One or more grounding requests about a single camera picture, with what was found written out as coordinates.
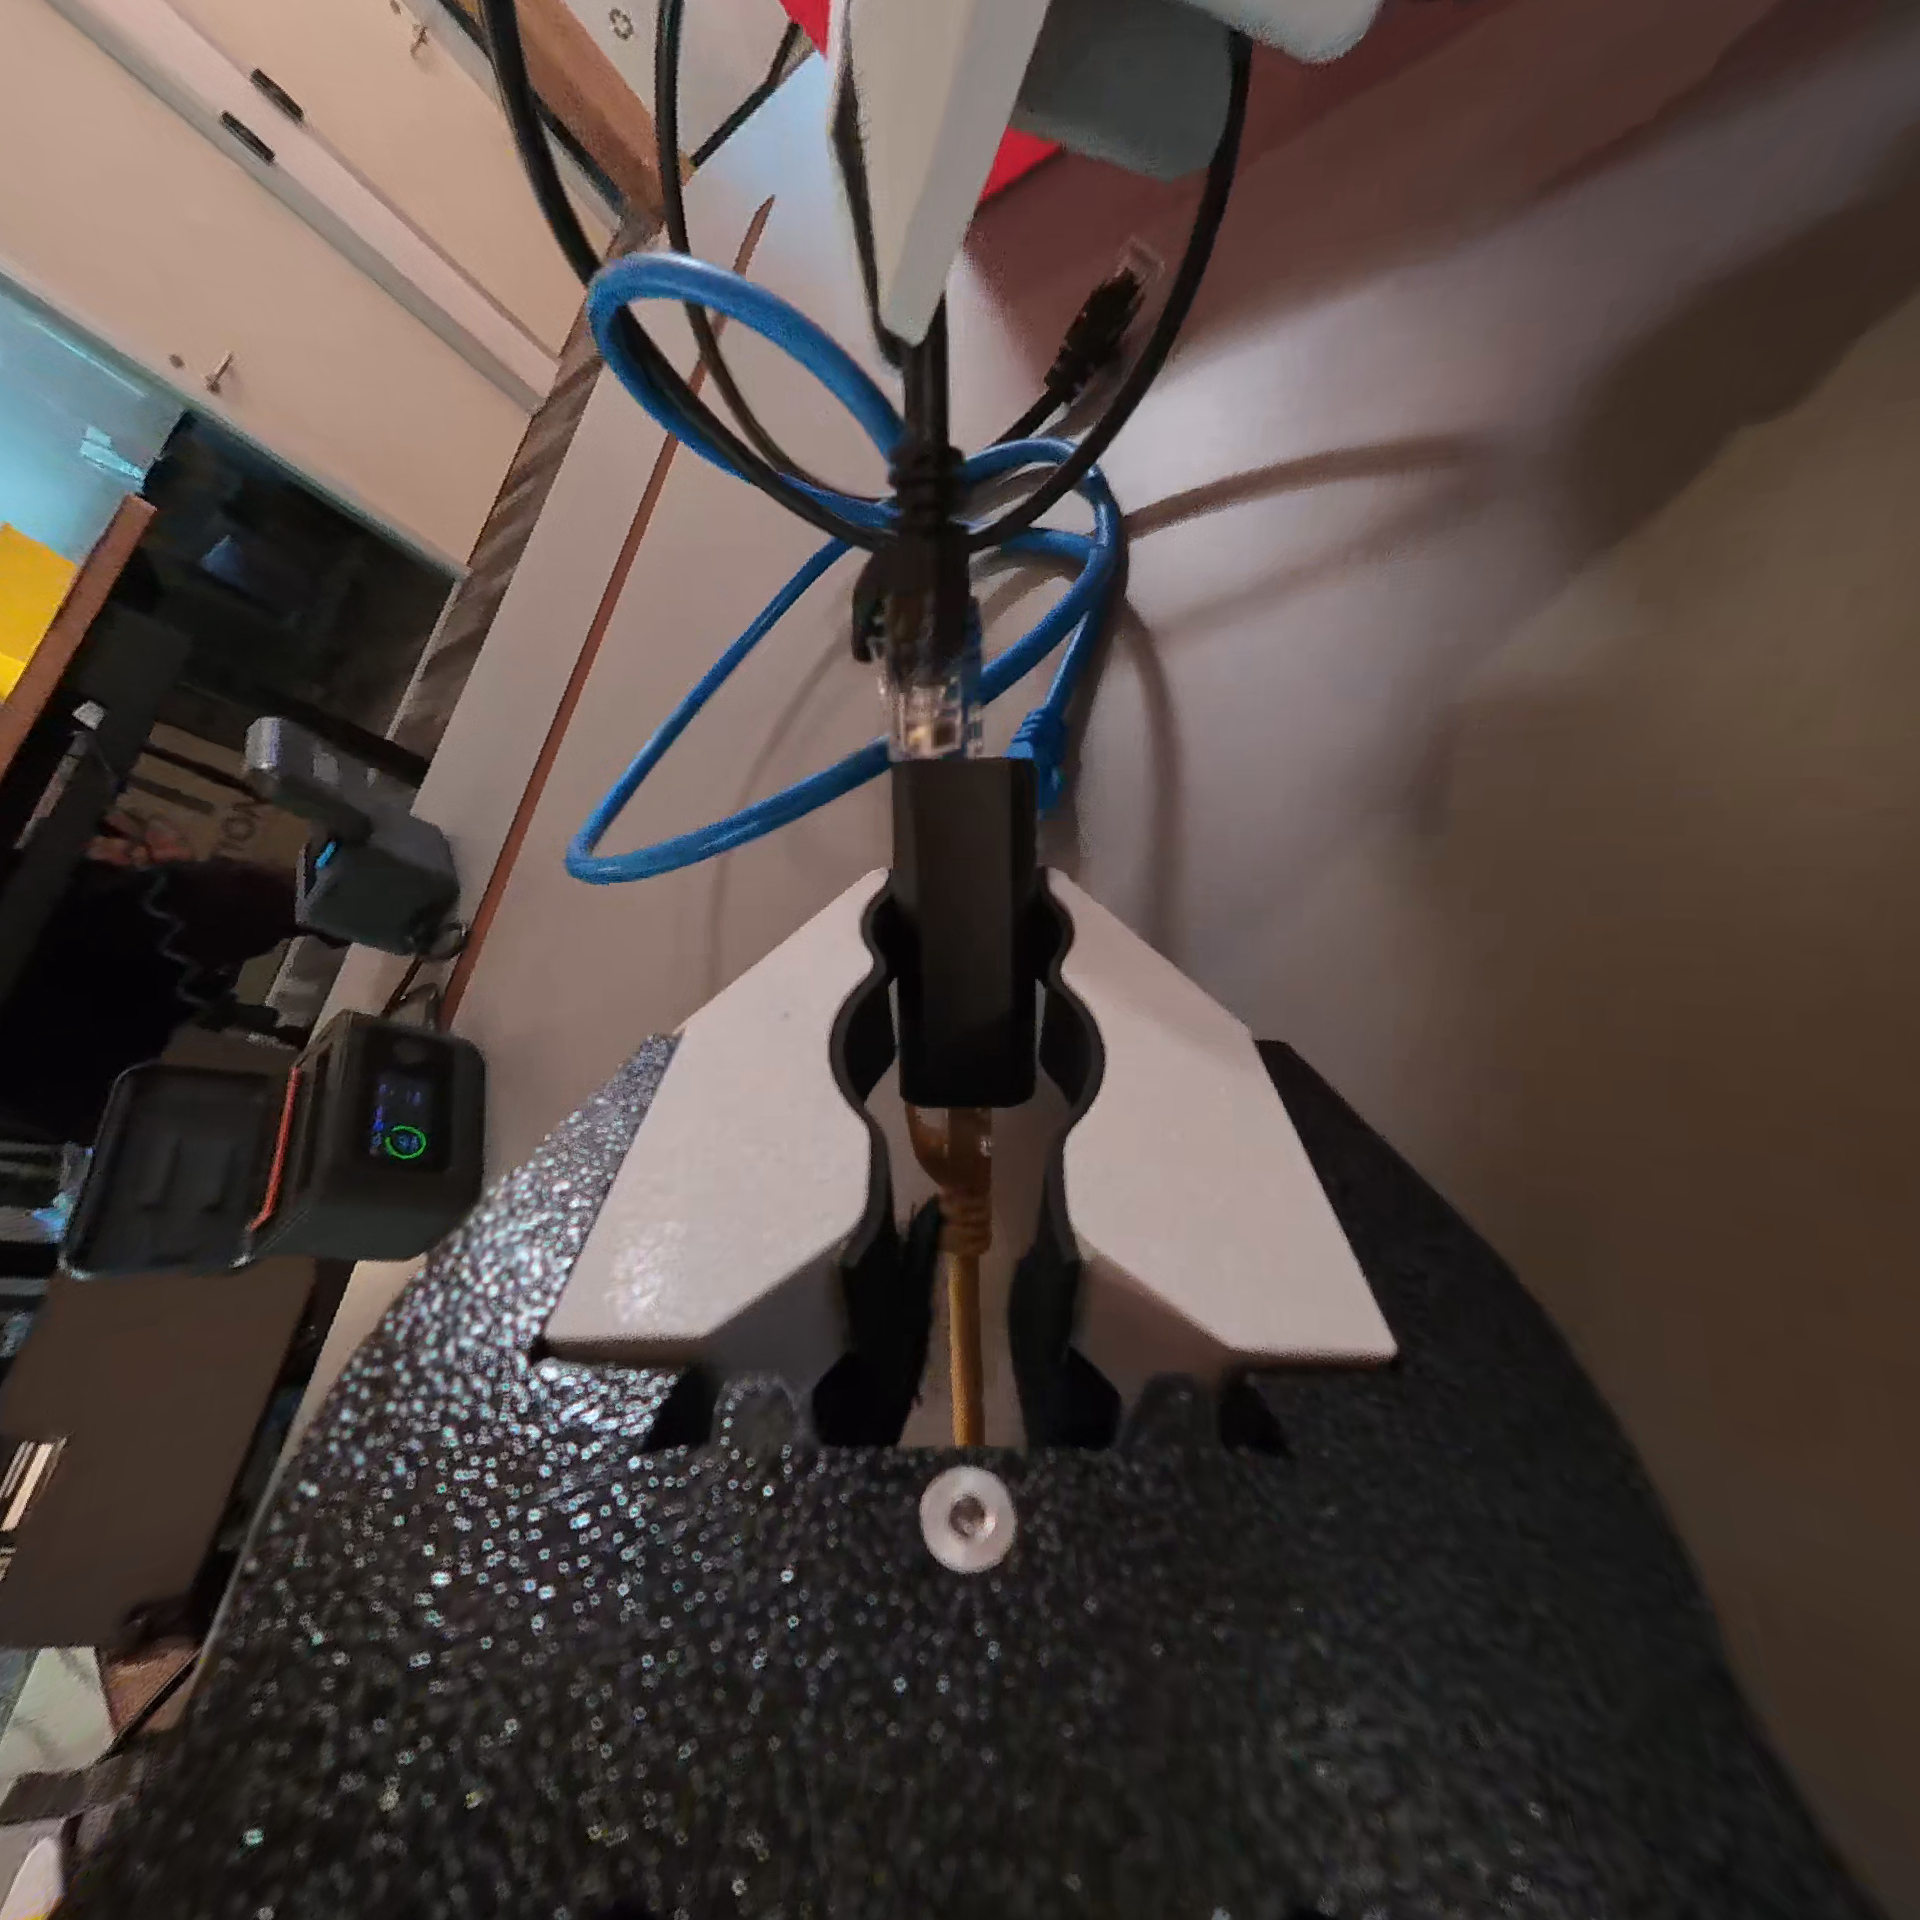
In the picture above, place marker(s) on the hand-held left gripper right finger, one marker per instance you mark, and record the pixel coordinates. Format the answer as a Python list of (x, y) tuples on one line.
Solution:
[(1215, 1200)]

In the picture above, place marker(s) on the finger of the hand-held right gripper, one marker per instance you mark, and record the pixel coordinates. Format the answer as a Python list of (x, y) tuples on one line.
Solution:
[(938, 135)]

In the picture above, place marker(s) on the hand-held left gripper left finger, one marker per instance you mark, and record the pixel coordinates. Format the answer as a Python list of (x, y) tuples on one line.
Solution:
[(705, 1200)]

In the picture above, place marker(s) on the black ethernet coupler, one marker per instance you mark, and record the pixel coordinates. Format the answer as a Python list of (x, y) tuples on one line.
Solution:
[(969, 931)]

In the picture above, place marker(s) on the black device with small screen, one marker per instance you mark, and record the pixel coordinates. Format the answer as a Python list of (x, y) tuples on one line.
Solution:
[(347, 1184)]

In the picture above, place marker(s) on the grey device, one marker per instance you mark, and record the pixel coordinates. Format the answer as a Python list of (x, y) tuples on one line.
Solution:
[(375, 870)]

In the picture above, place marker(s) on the white cabinet doors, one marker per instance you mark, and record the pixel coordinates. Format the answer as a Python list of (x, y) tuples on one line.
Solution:
[(375, 165)]

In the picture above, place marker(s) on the yellow box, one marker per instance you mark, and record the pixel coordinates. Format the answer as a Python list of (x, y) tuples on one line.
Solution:
[(31, 616)]

